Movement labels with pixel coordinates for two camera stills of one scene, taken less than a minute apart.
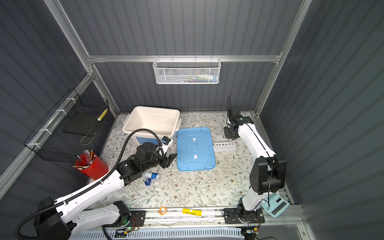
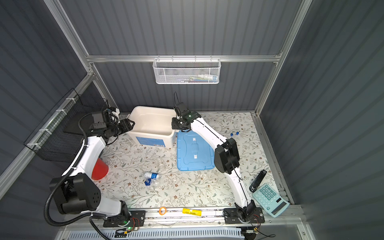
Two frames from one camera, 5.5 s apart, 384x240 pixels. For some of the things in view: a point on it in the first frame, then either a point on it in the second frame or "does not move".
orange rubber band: (159, 211) does not move
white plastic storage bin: (165, 122) does not move
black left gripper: (167, 161) -> (125, 125)
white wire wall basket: (187, 71) does not move
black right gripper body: (228, 134) -> (177, 124)
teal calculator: (275, 204) does not move
